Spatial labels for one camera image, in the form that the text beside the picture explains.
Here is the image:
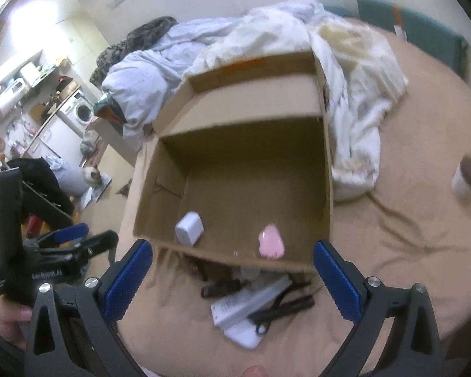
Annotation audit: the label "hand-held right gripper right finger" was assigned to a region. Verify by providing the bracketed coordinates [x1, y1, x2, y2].
[313, 240, 442, 377]

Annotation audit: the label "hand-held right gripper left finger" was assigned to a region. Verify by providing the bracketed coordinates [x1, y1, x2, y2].
[24, 239, 154, 377]

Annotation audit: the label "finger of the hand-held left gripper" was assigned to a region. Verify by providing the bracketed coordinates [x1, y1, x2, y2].
[25, 222, 90, 250]
[68, 230, 119, 268]

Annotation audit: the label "black rectangular device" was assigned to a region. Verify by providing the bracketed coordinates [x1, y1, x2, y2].
[201, 279, 244, 298]

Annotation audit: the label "white remote control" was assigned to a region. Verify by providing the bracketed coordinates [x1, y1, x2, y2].
[211, 275, 293, 328]

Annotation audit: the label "cardboard box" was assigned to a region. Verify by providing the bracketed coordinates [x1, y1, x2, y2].
[133, 49, 334, 273]

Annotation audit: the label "person's left hand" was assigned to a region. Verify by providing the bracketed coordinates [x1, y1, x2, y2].
[0, 295, 34, 340]

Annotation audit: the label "grey floor mat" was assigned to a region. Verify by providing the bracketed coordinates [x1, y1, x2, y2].
[80, 173, 112, 209]

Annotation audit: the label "cat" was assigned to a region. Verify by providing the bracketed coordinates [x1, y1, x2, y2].
[59, 165, 103, 197]

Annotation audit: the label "black garment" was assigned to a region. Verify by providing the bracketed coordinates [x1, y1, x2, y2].
[6, 157, 75, 224]

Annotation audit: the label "black scissors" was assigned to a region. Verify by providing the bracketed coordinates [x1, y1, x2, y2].
[248, 294, 315, 334]

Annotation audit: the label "pink soft toy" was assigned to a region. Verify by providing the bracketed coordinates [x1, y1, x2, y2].
[258, 225, 286, 260]

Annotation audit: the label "white charger adapter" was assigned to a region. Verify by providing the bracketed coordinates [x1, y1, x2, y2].
[175, 211, 205, 247]

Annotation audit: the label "white kitchen counter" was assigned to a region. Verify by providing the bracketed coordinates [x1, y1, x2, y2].
[24, 82, 103, 166]

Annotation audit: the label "white washing machine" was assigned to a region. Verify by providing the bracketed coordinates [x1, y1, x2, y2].
[57, 88, 97, 134]

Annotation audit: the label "teal orange cloth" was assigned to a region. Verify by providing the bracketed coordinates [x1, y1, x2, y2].
[93, 94, 128, 124]

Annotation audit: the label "white jar with brown lid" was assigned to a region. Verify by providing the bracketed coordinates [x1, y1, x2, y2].
[451, 156, 471, 201]

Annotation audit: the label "pile of white clothes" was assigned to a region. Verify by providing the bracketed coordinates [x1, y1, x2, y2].
[101, 19, 220, 152]

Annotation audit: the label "cream printed blanket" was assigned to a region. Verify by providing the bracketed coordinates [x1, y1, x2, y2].
[184, 0, 409, 202]

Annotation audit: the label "wooden bed frame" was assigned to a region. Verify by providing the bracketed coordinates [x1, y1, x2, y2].
[85, 118, 142, 166]

